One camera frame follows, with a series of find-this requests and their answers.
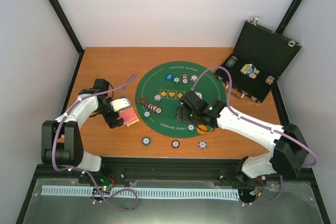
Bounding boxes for black red chip top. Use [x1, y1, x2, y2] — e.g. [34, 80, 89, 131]
[181, 74, 189, 84]

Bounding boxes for light blue chip top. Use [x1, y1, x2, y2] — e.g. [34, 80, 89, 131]
[190, 75, 198, 82]

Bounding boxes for blue small blind button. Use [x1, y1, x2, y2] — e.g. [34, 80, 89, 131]
[165, 73, 174, 81]

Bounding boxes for black red poker chip stack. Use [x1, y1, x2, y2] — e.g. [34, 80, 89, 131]
[171, 140, 180, 148]

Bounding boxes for black poker case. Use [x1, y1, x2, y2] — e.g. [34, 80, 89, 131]
[221, 20, 302, 103]

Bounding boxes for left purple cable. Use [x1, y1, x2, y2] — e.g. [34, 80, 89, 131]
[51, 74, 139, 211]

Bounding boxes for black aluminium frame rail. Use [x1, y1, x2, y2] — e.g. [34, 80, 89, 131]
[34, 155, 314, 190]

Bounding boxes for black triangular all-in marker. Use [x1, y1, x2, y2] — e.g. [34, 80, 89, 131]
[137, 95, 148, 106]

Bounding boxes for red-backed playing card deck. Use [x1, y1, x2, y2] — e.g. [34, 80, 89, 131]
[120, 108, 139, 127]

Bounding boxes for blue card deck in case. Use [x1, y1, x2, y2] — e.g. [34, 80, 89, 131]
[240, 63, 260, 79]

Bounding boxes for orange big blind button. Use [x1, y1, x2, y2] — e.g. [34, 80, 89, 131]
[197, 125, 208, 134]

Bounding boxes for yellow playing card box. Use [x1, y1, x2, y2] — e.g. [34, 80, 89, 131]
[126, 108, 140, 127]

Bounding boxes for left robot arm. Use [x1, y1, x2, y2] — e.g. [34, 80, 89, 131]
[41, 79, 131, 184]

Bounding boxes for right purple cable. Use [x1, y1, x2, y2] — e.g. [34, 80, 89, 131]
[191, 66, 318, 207]

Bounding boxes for spread black red chips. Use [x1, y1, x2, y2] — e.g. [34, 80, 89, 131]
[148, 103, 162, 114]

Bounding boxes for light blue cable duct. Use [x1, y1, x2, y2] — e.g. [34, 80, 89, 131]
[40, 185, 239, 200]

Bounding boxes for purple cable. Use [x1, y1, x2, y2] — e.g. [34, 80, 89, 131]
[191, 66, 318, 207]
[51, 74, 139, 211]

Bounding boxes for chips in case right slot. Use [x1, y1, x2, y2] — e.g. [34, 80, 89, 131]
[265, 76, 276, 86]

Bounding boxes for chips in case left slot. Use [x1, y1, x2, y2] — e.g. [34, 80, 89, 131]
[225, 56, 238, 68]

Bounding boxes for light blue poker chip stack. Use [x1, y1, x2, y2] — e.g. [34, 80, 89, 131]
[198, 141, 207, 150]

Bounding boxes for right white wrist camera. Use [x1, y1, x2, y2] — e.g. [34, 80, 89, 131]
[195, 92, 202, 99]

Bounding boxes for round green poker mat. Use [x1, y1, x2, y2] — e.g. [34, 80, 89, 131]
[135, 61, 227, 138]

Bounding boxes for chips in case slot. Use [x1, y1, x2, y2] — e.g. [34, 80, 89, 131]
[265, 76, 276, 86]
[225, 56, 238, 68]

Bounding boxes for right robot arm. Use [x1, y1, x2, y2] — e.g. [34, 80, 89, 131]
[179, 91, 309, 179]

